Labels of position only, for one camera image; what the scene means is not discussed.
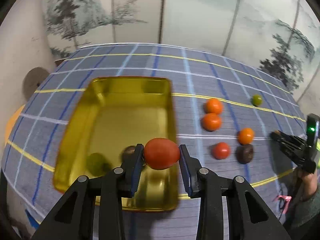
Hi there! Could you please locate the orange stool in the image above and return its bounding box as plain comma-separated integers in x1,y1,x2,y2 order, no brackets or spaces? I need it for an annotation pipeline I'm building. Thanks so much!
4,105,25,143

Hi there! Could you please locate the red tomato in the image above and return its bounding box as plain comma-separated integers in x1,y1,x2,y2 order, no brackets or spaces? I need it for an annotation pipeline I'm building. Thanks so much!
144,138,180,170
212,142,231,160

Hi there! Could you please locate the green lime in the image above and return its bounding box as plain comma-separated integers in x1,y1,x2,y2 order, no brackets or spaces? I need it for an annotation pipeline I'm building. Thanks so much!
251,94,263,107
86,153,112,177

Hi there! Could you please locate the gold metal tin box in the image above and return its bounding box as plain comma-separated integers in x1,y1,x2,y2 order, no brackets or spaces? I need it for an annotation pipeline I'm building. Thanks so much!
53,76,180,212

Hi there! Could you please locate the dark purple passion fruit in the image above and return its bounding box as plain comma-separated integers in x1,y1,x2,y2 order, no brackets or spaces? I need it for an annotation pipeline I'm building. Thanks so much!
120,145,136,163

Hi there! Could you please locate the green lime in box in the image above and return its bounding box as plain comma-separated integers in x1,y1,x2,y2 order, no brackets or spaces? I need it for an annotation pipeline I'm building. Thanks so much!
86,153,112,177

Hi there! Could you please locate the blue plaid tablecloth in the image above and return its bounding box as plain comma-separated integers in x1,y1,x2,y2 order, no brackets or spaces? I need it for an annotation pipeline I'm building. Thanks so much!
2,43,305,239

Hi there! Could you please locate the painted folding screen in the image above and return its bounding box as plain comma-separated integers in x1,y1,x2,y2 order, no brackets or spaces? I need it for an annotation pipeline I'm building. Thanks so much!
42,0,319,113

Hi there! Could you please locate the small orange tangerine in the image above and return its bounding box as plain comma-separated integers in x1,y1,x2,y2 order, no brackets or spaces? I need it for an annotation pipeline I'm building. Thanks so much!
238,127,254,145

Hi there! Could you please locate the person right hand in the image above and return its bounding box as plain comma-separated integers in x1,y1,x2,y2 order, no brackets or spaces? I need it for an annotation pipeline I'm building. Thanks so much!
297,170,318,200

